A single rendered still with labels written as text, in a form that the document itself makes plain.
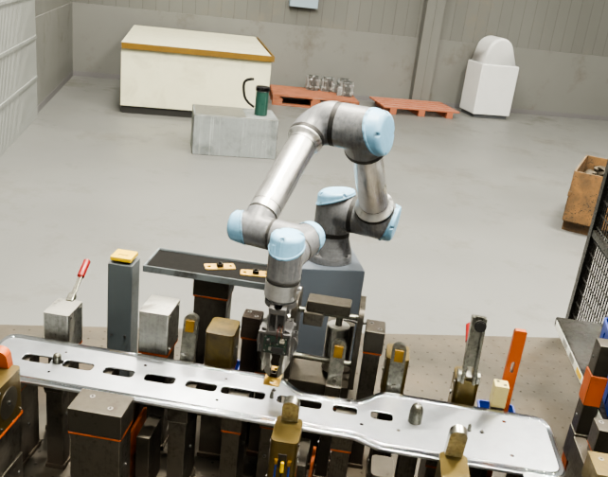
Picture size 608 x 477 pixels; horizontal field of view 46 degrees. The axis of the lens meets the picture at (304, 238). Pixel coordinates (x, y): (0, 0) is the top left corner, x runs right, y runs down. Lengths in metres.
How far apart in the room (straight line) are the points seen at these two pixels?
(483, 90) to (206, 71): 4.78
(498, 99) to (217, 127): 5.86
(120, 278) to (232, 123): 5.65
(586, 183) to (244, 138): 3.42
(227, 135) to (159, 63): 2.00
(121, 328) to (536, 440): 1.14
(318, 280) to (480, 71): 9.92
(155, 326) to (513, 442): 0.90
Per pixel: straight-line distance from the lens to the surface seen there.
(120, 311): 2.08
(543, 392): 2.61
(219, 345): 1.82
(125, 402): 1.64
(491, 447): 1.72
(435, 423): 1.74
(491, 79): 12.03
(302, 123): 1.82
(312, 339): 2.29
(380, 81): 12.25
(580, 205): 6.73
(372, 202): 2.04
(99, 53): 11.87
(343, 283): 2.22
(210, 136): 7.61
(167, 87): 9.33
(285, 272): 1.50
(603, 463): 1.68
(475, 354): 1.82
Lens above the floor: 1.95
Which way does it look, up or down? 21 degrees down
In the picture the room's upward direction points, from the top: 7 degrees clockwise
